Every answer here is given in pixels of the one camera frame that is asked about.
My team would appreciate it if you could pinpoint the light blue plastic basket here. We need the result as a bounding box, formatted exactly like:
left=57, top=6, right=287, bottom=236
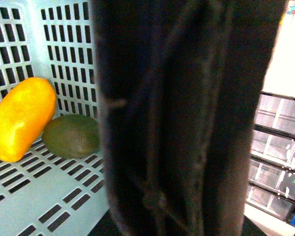
left=0, top=0, right=108, bottom=236

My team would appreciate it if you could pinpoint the brown basket handle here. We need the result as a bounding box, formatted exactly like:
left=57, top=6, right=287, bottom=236
left=91, top=0, right=286, bottom=236

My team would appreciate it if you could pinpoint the yellow mango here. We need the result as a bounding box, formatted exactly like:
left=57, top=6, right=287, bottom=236
left=0, top=77, right=57, bottom=162

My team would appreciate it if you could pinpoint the green avocado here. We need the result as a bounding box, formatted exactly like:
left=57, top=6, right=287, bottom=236
left=42, top=114, right=100, bottom=159

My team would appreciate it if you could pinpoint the glass door refrigerator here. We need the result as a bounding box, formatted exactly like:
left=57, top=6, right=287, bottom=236
left=246, top=92, right=295, bottom=223

